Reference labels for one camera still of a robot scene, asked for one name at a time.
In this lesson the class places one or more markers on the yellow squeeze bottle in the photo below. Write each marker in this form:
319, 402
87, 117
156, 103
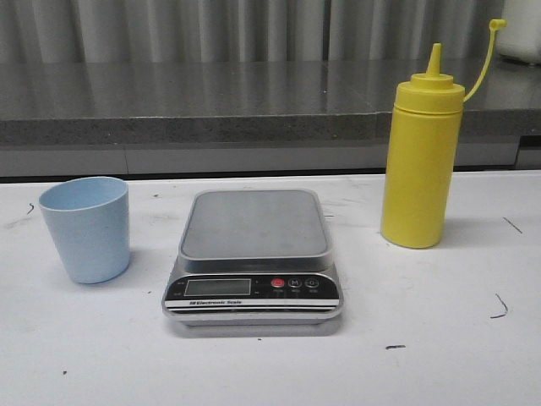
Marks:
425, 126

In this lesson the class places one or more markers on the light blue plastic cup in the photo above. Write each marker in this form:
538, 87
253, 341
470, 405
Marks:
89, 224

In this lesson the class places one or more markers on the silver electronic kitchen scale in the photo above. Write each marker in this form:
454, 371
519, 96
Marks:
254, 257

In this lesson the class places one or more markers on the grey stone counter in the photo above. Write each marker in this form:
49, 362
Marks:
197, 120

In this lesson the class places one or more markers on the white object in background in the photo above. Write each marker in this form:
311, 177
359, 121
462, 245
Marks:
520, 39

